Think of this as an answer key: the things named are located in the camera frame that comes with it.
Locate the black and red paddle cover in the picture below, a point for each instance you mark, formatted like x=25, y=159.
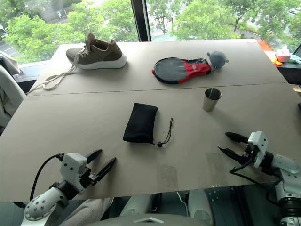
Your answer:
x=178, y=70

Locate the beige fabric cushion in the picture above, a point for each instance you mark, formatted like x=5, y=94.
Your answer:
x=89, y=212

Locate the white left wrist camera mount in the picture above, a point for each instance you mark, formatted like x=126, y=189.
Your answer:
x=73, y=164

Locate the pink tissue box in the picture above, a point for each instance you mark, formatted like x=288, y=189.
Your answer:
x=283, y=55

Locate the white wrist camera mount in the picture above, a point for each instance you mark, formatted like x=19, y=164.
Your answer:
x=258, y=146
x=73, y=164

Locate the brown sneaker with white sole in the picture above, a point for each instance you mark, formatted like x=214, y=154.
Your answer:
x=101, y=56

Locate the black window post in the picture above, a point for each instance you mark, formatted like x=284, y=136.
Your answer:
x=141, y=21

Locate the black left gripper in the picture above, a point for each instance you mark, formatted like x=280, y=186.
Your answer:
x=87, y=179

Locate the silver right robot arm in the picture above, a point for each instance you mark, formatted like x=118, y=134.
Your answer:
x=287, y=188

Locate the grey plush toy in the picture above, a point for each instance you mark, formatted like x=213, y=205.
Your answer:
x=217, y=60

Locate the white chair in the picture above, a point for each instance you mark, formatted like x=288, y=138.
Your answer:
x=10, y=99

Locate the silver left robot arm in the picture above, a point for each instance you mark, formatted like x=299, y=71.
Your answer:
x=41, y=204

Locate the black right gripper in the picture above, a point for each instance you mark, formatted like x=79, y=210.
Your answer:
x=247, y=155

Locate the stainless steel cup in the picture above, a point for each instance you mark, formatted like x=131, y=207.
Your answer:
x=211, y=101

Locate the pale green box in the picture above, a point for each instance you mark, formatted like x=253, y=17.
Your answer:
x=295, y=58

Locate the orange crumpled item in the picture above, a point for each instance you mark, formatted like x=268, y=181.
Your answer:
x=277, y=61

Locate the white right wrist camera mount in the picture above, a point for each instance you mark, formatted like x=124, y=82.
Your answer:
x=258, y=146

